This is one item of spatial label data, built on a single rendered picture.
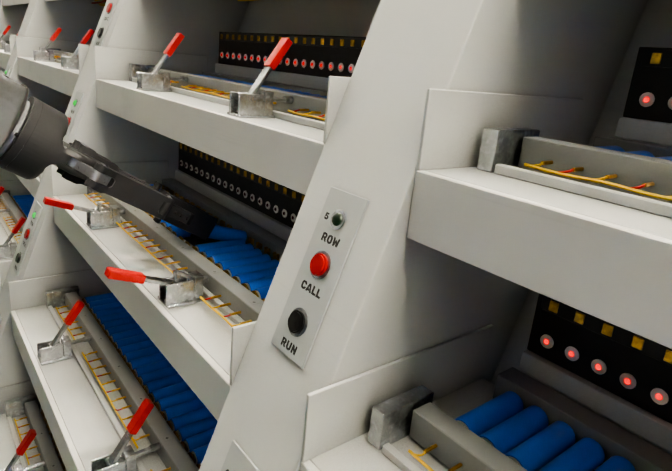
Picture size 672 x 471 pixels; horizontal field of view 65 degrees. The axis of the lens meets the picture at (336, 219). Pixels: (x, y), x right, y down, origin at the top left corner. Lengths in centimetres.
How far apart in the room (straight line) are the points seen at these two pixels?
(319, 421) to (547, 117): 28
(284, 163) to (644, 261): 29
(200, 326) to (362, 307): 22
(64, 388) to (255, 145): 45
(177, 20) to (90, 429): 65
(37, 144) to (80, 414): 34
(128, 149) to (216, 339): 55
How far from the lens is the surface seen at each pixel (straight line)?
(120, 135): 98
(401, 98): 37
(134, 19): 97
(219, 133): 55
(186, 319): 53
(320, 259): 37
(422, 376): 42
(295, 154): 44
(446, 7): 38
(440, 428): 38
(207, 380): 48
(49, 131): 58
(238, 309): 52
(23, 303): 102
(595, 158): 36
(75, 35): 167
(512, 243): 30
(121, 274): 53
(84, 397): 78
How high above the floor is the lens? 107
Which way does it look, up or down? 2 degrees down
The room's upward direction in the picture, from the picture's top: 21 degrees clockwise
